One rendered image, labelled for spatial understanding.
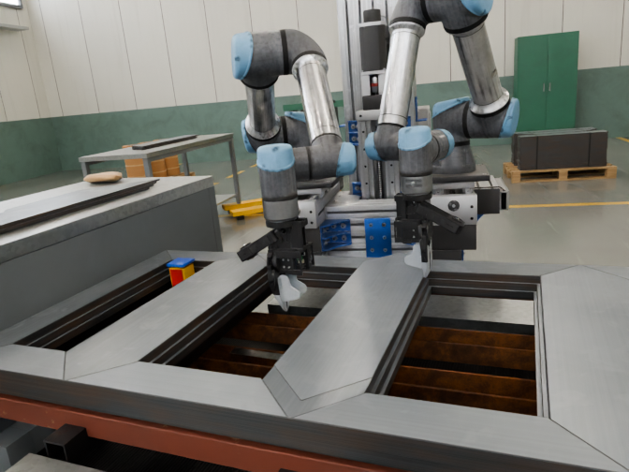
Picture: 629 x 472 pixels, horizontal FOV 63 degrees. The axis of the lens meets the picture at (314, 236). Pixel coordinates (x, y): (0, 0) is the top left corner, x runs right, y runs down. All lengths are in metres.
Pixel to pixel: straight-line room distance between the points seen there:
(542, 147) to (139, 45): 8.96
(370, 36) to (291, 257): 0.96
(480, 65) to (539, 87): 8.98
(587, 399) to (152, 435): 0.69
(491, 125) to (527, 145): 5.43
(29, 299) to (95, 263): 0.22
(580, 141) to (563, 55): 3.59
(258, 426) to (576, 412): 0.46
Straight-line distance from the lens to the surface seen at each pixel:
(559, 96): 10.58
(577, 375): 0.93
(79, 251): 1.56
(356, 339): 1.01
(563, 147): 7.18
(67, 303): 1.46
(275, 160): 1.04
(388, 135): 1.36
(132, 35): 12.93
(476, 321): 1.53
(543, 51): 10.52
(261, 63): 1.41
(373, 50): 1.82
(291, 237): 1.08
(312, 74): 1.34
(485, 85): 1.58
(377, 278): 1.30
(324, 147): 1.17
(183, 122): 12.39
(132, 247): 1.71
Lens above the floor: 1.33
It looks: 15 degrees down
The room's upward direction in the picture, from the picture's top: 5 degrees counter-clockwise
